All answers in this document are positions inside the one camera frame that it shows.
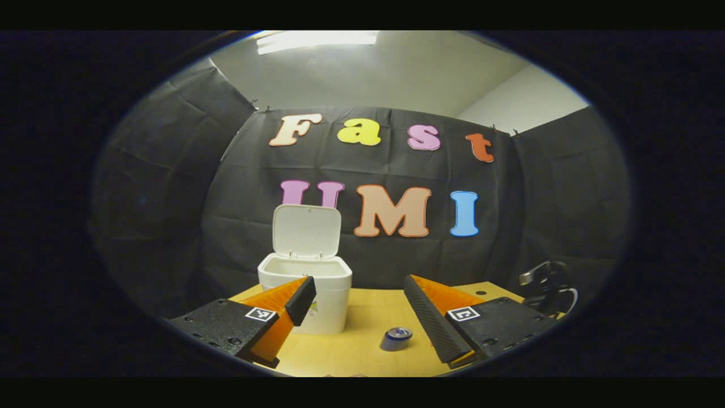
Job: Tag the wooden desktop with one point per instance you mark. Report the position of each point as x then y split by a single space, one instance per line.
368 317

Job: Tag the blue pop can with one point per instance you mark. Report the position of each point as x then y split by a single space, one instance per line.
395 340

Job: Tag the black backdrop cloth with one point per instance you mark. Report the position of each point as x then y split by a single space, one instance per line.
396 255

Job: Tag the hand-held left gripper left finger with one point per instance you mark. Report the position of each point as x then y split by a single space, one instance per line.
300 300

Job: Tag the white desktop garbage bin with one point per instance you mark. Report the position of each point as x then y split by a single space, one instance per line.
306 232

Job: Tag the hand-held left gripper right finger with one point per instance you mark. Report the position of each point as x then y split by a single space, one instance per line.
430 326

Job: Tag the ceiling light panel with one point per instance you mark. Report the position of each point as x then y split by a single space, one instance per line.
317 41

